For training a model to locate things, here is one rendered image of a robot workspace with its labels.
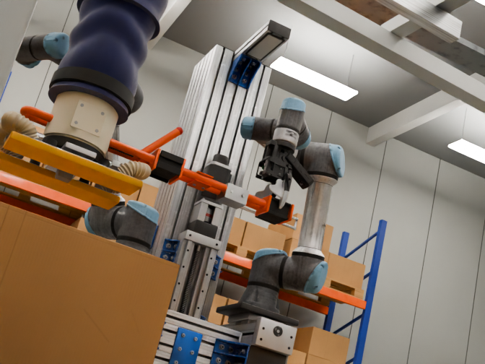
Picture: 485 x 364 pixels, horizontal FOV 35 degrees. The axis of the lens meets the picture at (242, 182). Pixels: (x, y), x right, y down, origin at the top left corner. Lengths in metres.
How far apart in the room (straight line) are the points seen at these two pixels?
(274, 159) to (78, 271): 0.72
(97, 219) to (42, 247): 0.88
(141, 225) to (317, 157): 0.68
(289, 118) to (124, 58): 0.54
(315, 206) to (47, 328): 1.25
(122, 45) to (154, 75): 9.60
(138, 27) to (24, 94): 9.00
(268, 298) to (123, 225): 0.56
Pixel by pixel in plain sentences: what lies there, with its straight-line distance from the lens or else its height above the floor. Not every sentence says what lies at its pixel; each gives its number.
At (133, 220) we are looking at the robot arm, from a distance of 2.59.
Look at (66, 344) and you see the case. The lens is 1.82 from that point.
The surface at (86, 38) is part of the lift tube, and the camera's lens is 2.13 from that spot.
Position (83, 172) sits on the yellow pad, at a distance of 1.98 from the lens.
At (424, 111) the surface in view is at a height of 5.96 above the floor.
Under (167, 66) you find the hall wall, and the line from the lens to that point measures 11.83.
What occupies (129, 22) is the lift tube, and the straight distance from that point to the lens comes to 2.14.
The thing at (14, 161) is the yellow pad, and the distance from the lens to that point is 2.10.
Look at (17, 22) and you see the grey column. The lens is 0.94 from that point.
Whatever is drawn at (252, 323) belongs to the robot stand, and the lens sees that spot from 2.60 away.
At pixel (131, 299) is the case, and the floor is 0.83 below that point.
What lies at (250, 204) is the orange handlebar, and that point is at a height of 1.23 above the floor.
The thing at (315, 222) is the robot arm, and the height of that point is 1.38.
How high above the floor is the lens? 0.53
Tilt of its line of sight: 20 degrees up
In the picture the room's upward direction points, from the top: 14 degrees clockwise
